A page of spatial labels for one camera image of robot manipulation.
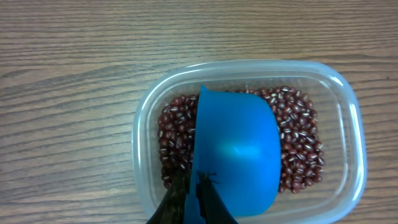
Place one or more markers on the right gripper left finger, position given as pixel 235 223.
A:
pixel 171 208

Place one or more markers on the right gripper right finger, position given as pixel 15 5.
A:
pixel 212 208

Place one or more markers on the blue plastic scoop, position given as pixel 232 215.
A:
pixel 237 138

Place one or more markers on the red beans in container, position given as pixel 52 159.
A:
pixel 302 156

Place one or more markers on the clear plastic container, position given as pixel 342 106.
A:
pixel 340 131

